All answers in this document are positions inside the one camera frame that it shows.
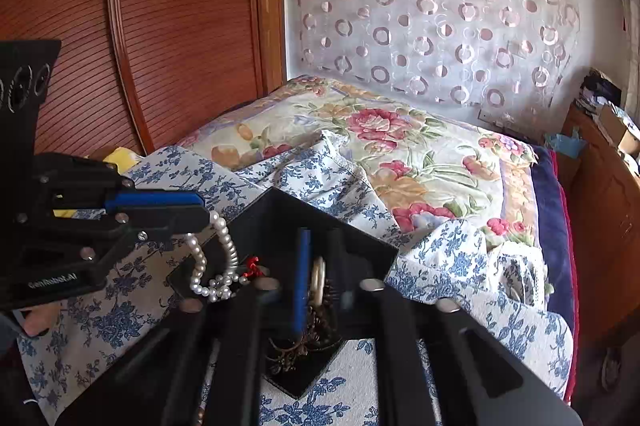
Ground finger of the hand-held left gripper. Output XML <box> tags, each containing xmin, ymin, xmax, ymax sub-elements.
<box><xmin>120</xmin><ymin>206</ymin><xmax>212</xmax><ymax>247</ymax></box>
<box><xmin>102</xmin><ymin>190</ymin><xmax>205</xmax><ymax>213</ymax></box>

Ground brown wooden wardrobe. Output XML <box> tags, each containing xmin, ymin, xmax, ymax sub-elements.
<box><xmin>0</xmin><ymin>0</ymin><xmax>287</xmax><ymax>159</ymax></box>

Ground blue floral cloth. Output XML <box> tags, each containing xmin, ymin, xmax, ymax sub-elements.
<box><xmin>17</xmin><ymin>131</ymin><xmax>573</xmax><ymax>426</ymax></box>

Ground pink floral quilt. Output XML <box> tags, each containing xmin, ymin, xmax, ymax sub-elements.
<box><xmin>177</xmin><ymin>74</ymin><xmax>543</xmax><ymax>267</ymax></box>

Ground navy blue blanket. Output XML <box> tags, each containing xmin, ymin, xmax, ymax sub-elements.
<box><xmin>529</xmin><ymin>145</ymin><xmax>576</xmax><ymax>402</ymax></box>

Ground teal plastic bag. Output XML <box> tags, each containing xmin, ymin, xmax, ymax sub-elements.
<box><xmin>544</xmin><ymin>130</ymin><xmax>587</xmax><ymax>157</ymax></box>

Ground sheer circle-patterned cloth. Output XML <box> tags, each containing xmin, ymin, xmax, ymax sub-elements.
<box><xmin>286</xmin><ymin>0</ymin><xmax>581</xmax><ymax>109</ymax></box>

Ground long wooden cabinet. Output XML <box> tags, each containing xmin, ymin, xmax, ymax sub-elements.
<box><xmin>560</xmin><ymin>103</ymin><xmax>640</xmax><ymax>344</ymax></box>

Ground black square box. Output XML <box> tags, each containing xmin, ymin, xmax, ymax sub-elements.
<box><xmin>167</xmin><ymin>187</ymin><xmax>399</xmax><ymax>399</ymax></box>

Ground brown wooden bead bracelet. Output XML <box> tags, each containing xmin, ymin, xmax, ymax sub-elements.
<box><xmin>264</xmin><ymin>301</ymin><xmax>346</xmax><ymax>374</ymax></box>

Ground person's left hand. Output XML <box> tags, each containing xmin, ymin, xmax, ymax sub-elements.
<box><xmin>22</xmin><ymin>303</ymin><xmax>62</xmax><ymax>338</ymax></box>

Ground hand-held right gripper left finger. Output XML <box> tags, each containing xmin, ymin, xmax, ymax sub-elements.
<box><xmin>55</xmin><ymin>228</ymin><xmax>312</xmax><ymax>426</ymax></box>

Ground dark pile of clutter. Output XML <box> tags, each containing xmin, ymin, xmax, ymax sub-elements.
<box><xmin>581</xmin><ymin>70</ymin><xmax>623</xmax><ymax>107</ymax></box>

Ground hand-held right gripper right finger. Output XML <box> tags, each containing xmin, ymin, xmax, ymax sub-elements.
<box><xmin>327</xmin><ymin>228</ymin><xmax>583</xmax><ymax>426</ymax></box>

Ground cardboard box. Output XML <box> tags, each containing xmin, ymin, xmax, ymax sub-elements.
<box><xmin>597</xmin><ymin>103</ymin><xmax>640</xmax><ymax>157</ymax></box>

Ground white pearl necklace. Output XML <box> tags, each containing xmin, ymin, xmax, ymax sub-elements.
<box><xmin>189</xmin><ymin>211</ymin><xmax>249</xmax><ymax>303</ymax></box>

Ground pale jade bangle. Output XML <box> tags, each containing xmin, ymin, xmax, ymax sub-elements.
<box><xmin>310</xmin><ymin>256</ymin><xmax>329</xmax><ymax>307</ymax></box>

